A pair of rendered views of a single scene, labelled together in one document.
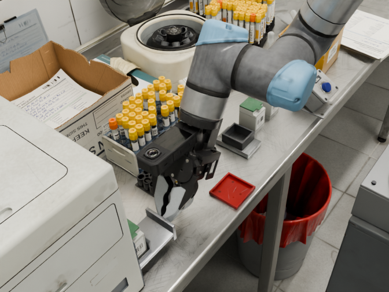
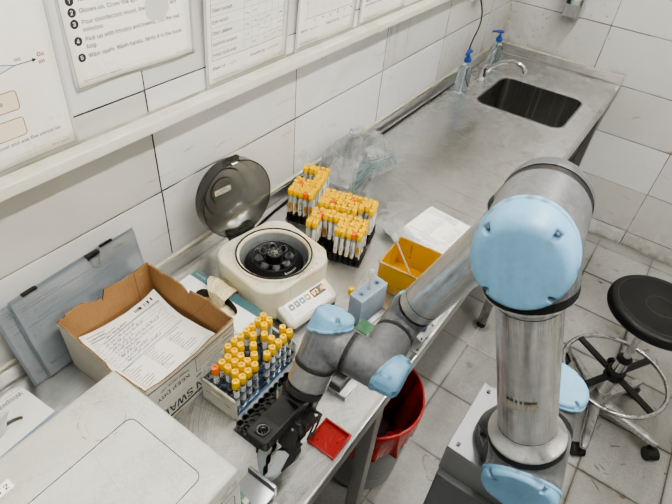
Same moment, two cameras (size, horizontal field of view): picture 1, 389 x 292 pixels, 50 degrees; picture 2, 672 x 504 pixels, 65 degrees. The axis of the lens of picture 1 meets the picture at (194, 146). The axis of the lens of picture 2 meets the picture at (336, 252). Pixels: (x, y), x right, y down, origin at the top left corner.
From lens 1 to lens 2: 0.37 m
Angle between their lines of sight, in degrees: 8
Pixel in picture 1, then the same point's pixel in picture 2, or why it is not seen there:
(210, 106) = (317, 385)
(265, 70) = (368, 365)
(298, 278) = (387, 487)
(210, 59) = (320, 346)
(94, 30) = (186, 237)
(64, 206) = not seen: outside the picture
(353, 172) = (450, 362)
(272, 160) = (368, 403)
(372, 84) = not seen: hidden behind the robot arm
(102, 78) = (201, 309)
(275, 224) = (366, 448)
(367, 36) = not seen: hidden behind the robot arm
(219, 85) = (326, 367)
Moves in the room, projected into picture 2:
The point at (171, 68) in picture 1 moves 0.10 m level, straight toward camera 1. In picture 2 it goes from (271, 298) to (274, 330)
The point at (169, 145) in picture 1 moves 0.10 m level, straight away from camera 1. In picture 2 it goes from (277, 419) to (272, 371)
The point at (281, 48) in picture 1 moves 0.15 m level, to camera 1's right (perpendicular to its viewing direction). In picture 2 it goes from (382, 340) to (466, 337)
